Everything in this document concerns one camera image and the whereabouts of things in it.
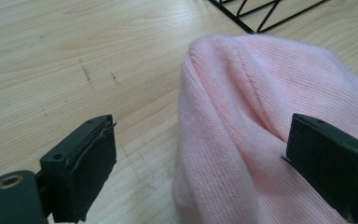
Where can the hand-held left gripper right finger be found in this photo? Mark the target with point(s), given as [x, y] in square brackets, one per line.
[332, 168]

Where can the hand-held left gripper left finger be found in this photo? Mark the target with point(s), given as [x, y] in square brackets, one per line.
[80, 168]

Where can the pink knitted cloth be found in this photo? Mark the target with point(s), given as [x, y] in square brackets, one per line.
[254, 130]

